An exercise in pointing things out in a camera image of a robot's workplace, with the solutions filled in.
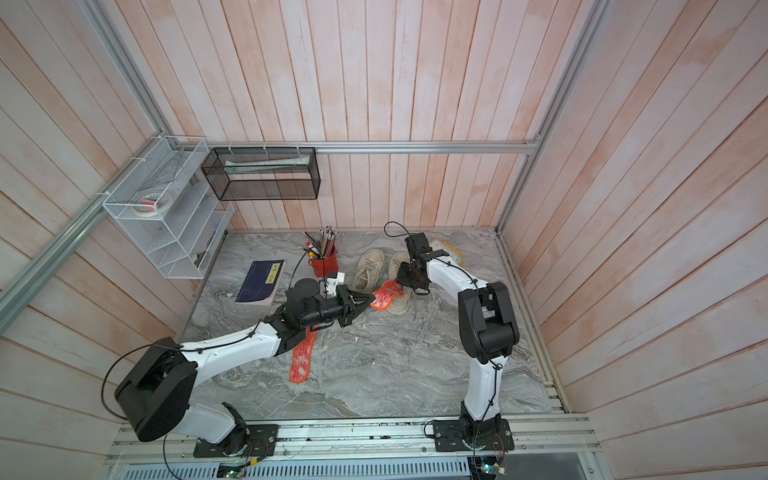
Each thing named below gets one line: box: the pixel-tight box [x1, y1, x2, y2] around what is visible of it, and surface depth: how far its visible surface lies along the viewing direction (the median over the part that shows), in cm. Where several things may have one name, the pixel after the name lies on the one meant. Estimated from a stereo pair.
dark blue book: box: [235, 260, 286, 306], surface depth 105 cm
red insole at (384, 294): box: [370, 280, 404, 310], surface depth 78 cm
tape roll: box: [132, 192, 172, 218], surface depth 75 cm
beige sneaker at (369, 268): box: [354, 248, 385, 294], surface depth 102 cm
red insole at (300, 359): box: [289, 325, 320, 383], surface depth 86 cm
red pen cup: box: [308, 250, 339, 278], surface depth 103 cm
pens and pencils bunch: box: [302, 225, 338, 259], surface depth 100 cm
